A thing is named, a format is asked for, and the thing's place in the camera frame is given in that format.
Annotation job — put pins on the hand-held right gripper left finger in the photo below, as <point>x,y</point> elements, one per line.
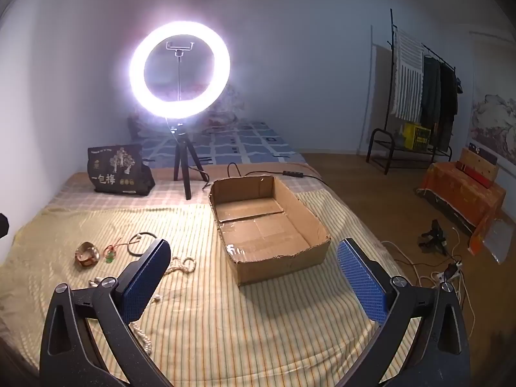
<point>143,278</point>

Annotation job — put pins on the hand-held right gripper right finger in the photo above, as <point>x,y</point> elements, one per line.
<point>363,286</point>

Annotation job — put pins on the dark green thin bangle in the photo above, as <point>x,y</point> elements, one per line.
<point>129,246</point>

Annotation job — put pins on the cardboard box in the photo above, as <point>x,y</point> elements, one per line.
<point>274,266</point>

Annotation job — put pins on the small pearl earrings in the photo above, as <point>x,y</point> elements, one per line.
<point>96,282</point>

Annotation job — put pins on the brown patterned wide bangle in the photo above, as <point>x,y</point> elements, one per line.
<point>90,258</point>

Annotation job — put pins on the checked bed sheet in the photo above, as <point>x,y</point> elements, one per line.
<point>80,197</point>

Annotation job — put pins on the white power strip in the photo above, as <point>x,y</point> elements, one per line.
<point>449,274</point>

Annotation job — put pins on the yellow striped bed sheet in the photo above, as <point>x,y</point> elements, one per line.
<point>242,322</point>

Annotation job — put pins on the black printed bag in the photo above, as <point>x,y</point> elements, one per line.
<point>121,169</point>

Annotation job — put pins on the black tripod stand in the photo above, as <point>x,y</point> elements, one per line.
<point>180,161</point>

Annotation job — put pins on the orange cloth covered stand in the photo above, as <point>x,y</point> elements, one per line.
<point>455,193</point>

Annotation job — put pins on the clear plastic bag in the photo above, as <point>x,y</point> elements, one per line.
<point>500,242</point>

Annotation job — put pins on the yellow box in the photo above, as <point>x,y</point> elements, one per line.
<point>415,135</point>

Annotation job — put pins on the brown cardboard carton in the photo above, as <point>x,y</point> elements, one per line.
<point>479,167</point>

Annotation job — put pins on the blue patterned blanket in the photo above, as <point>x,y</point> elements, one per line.
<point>250,145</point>

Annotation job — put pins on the floral pillow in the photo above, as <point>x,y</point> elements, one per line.
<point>229,109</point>

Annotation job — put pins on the black clothes rack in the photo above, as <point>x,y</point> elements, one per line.
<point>392,88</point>

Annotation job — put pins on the black hanging garment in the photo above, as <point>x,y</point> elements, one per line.
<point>447,100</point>

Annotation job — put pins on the dark green hanging garment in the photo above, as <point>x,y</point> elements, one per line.
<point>430,88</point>

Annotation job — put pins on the phone holder clamp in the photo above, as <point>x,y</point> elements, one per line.
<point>180,51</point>

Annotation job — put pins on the wall poster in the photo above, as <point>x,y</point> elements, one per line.
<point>496,117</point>

